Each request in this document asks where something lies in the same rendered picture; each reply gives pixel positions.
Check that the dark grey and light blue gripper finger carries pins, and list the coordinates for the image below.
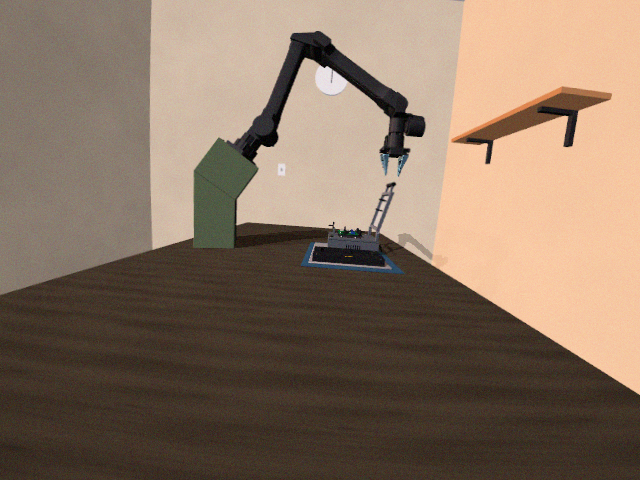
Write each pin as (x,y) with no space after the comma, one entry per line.
(400,166)
(386,159)

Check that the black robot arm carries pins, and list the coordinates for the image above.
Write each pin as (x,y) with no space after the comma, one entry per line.
(264,129)

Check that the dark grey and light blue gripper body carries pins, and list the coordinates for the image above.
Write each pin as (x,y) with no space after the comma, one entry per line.
(395,143)

